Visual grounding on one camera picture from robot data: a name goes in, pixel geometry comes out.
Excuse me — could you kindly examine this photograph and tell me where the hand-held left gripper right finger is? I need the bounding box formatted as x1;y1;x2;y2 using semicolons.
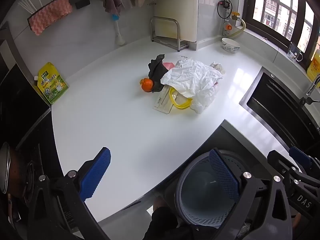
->
209;148;293;240

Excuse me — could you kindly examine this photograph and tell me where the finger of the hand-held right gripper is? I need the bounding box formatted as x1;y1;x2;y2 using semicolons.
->
289;146;320;173
267;150;300;178

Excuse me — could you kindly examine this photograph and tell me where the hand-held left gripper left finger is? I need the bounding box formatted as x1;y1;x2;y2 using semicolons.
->
27;147;112;240

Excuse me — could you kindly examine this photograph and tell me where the grey perforated waste basket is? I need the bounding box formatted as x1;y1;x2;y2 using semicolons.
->
175;150;253;230

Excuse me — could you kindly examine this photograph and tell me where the clear bubbly plastic packaging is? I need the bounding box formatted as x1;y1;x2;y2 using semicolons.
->
189;82;220;114

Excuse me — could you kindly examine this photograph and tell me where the yellow plastic ring lid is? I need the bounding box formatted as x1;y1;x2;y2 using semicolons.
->
169;86;193;109

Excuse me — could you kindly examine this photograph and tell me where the clear toothbrush package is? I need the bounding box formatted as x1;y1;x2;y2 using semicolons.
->
153;85;175;114

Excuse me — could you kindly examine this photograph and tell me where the white paper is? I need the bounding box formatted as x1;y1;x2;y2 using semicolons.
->
160;59;223;98

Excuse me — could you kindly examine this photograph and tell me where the orange tangerine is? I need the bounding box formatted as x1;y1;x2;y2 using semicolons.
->
139;78;154;92

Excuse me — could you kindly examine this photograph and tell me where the clear printed wrapper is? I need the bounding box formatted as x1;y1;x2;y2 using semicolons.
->
209;62;225;75

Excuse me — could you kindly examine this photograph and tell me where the black cloth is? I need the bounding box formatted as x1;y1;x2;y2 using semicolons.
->
147;54;168;93

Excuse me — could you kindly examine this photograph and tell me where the black kitchen sink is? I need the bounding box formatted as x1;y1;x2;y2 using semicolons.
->
239;66;320;153

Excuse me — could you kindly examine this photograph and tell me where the chrome faucet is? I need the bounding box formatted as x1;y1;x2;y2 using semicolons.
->
300;74;320;107

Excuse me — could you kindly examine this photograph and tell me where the person's dark clothed leg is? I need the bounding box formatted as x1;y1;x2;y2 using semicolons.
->
144;197;218;240

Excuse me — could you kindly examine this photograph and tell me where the yellow oil bottle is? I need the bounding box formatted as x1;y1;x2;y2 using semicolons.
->
306;47;320;82

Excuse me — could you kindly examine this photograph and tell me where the black stove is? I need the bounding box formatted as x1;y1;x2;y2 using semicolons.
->
0;62;63;240

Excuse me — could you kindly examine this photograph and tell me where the green yellow spout pouch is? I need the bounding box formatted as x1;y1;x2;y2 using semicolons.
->
34;62;69;105

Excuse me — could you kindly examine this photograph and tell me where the clear glass mug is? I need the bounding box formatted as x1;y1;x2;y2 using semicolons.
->
287;42;304;62

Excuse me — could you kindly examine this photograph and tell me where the white patterned ceramic bowl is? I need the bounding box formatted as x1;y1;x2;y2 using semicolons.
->
221;37;241;54

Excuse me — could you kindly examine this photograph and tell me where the steel board rack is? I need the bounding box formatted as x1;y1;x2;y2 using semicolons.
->
150;16;189;53

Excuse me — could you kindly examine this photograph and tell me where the white orange knob fitting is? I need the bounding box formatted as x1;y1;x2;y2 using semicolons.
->
222;21;233;37

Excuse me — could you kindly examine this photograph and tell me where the white blue bottle brush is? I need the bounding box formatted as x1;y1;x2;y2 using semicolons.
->
111;14;125;46

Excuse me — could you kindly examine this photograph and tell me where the dark framed window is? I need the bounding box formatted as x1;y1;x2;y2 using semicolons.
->
244;0;320;63

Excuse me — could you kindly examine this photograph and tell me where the gas pipe valve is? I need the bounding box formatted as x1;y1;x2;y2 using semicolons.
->
217;0;240;20

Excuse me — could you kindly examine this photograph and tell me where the pink wavy sponge cloth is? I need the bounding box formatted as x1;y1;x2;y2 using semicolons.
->
29;0;73;36

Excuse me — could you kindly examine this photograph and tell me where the brown hanging cloth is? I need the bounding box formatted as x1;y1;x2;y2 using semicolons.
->
102;0;124;14

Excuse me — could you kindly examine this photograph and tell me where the white cutting board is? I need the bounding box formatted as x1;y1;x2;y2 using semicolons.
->
154;0;199;43

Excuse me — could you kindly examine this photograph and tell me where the yellow gas hose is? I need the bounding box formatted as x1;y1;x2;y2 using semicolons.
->
229;19;247;39

